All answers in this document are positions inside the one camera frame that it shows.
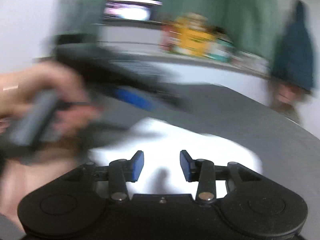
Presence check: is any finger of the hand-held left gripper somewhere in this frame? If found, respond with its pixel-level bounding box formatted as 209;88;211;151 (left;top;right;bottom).
110;85;185;113

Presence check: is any person's bare leg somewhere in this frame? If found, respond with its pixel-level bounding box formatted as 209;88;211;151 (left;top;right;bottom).
0;156;83;228

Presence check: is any open laptop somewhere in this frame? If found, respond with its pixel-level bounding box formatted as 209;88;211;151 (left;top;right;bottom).
101;0;163;23

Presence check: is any pink cloth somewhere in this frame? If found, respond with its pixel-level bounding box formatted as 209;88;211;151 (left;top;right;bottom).
275;84;300;105

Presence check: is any yellow cardboard box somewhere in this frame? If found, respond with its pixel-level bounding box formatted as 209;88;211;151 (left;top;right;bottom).
175;15;216;55

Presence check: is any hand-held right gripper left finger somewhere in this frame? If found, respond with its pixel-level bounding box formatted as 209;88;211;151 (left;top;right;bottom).
65;150;145;202

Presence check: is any white shirt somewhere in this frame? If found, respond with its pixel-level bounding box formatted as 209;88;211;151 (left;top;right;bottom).
89;117;263;195

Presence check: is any white and teal box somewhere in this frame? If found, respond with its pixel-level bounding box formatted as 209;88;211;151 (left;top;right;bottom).
207;42;233;62

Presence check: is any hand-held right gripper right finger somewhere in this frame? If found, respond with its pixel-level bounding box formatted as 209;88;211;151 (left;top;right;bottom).
180;150;262;203

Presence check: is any dark teal jacket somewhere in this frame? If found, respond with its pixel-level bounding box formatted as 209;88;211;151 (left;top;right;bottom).
271;0;315;92

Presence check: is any person's left hand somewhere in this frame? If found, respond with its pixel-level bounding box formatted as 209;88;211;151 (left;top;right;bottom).
0;62;100;140

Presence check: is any red snack packet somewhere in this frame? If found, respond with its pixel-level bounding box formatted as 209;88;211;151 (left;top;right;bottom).
161;25;178;53

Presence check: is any green curtain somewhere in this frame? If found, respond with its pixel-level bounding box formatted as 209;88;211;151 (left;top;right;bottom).
57;0;278;63

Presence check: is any clear plastic container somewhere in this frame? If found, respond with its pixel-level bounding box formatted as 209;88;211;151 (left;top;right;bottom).
235;51;268;73

